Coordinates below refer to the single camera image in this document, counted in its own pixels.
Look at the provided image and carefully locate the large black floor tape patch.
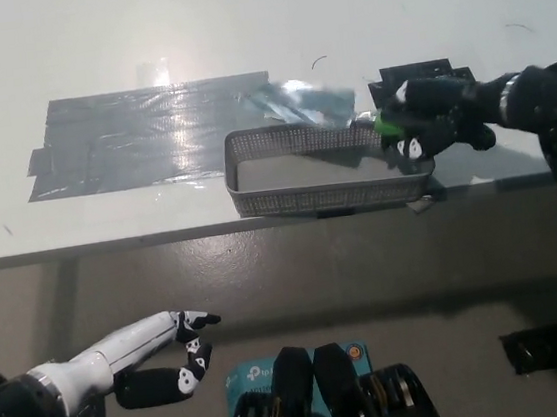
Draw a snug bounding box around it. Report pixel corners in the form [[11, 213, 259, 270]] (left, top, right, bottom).
[[497, 325, 557, 378]]

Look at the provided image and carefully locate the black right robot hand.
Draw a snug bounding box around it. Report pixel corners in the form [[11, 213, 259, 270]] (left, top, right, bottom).
[[374, 67, 516, 177]]

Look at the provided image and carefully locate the garden trowel green black handle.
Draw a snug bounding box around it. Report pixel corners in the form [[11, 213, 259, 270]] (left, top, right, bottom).
[[236, 57, 498, 179]]

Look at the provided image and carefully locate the small grey tape piece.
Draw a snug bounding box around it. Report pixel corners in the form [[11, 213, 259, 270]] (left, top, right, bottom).
[[404, 184, 447, 216]]

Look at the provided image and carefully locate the large grey duct tape patch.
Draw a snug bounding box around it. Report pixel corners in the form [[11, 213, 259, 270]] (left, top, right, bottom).
[[17, 70, 292, 204]]

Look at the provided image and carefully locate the robot body left black block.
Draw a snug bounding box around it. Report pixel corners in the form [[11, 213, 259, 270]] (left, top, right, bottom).
[[213, 344, 319, 417]]

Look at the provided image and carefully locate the black tape patch on table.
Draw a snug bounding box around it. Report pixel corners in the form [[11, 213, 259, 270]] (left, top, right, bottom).
[[365, 56, 478, 108]]

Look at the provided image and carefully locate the teal tp-link box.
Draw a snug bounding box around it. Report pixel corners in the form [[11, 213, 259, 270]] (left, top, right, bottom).
[[222, 342, 378, 417]]

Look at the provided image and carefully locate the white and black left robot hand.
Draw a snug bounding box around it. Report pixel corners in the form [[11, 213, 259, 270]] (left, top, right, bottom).
[[19, 304, 233, 417]]

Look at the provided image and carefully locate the grey perforated plastic basket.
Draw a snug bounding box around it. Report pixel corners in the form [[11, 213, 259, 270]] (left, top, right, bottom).
[[218, 108, 439, 223]]

